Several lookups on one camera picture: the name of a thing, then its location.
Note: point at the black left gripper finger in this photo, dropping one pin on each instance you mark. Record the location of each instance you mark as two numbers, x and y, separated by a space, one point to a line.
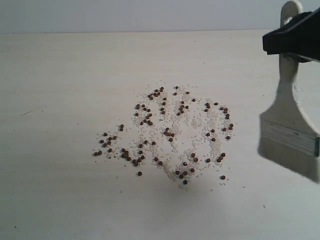
306 59
301 36

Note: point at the white wooden paint brush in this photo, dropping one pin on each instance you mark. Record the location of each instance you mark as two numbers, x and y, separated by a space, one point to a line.
287 136

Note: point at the scattered brown pellets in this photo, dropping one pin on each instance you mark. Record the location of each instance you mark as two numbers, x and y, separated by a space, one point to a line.
173 130

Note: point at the scattered rice grain pile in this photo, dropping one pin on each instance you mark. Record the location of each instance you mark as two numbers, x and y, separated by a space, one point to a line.
118 107

